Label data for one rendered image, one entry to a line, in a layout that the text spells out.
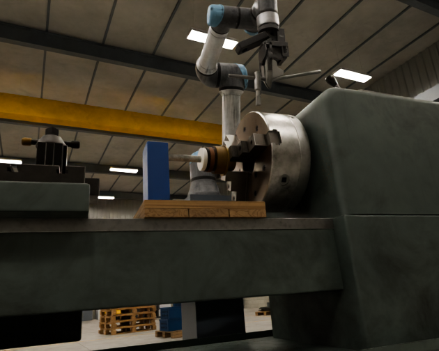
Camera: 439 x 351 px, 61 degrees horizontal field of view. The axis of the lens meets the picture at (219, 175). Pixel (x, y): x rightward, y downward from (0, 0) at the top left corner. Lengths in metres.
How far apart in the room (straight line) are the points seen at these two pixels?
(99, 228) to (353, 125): 0.74
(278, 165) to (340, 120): 0.22
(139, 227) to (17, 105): 11.36
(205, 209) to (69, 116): 11.28
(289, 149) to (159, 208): 0.41
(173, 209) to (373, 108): 0.68
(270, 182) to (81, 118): 11.21
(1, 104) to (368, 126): 11.44
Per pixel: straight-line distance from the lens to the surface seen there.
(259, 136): 1.06
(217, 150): 1.11
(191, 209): 0.87
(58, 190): 0.80
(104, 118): 12.23
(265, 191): 1.07
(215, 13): 1.44
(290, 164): 1.06
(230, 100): 1.75
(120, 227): 0.85
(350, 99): 1.19
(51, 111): 12.11
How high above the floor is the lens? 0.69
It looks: 18 degrees up
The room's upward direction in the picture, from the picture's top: 4 degrees counter-clockwise
